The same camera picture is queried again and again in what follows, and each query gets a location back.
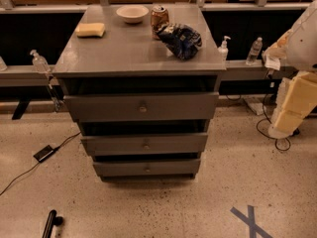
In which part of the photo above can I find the white bowl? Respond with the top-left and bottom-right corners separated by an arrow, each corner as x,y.
116,5 -> 149,24

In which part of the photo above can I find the grey bottom drawer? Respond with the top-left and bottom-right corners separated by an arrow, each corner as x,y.
93,159 -> 200,177

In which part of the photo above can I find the black adapter cable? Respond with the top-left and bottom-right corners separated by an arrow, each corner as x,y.
0,131 -> 81,196

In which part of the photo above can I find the left pump sanitizer bottle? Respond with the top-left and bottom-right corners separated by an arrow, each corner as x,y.
30,50 -> 51,73

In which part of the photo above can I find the yellow sponge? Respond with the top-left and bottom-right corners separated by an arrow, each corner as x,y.
75,23 -> 105,37

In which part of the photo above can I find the grey drawer cabinet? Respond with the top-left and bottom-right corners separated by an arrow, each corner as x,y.
52,3 -> 228,183

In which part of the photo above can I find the clear water bottle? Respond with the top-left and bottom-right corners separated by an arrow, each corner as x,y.
246,37 -> 263,65

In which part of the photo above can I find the grey top drawer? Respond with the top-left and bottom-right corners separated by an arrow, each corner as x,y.
65,92 -> 218,122

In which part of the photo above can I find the pump sanitizer bottle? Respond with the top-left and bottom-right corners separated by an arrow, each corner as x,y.
30,50 -> 51,73
218,36 -> 230,61

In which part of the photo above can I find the grey drawer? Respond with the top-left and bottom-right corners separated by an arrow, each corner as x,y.
81,133 -> 207,157
65,92 -> 218,122
93,159 -> 200,177

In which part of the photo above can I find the grey middle drawer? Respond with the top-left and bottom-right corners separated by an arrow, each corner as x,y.
81,133 -> 207,157

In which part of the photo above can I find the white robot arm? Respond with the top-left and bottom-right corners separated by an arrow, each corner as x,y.
263,1 -> 317,139

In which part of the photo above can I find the orange soda can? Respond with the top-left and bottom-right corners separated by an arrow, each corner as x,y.
151,5 -> 169,40

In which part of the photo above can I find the black floor cable loop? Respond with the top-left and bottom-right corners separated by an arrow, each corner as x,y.
256,92 -> 301,153

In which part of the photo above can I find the black power adapter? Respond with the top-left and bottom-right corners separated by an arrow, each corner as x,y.
34,145 -> 54,163

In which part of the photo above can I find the black handle object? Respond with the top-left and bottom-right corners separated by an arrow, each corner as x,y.
42,209 -> 63,238

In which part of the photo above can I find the blue chip bag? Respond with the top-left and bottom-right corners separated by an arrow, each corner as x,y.
157,24 -> 202,60

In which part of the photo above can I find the right pump sanitizer bottle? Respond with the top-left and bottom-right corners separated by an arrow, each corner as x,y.
218,36 -> 230,61

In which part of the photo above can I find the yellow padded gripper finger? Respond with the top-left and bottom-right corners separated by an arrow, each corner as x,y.
268,71 -> 317,139

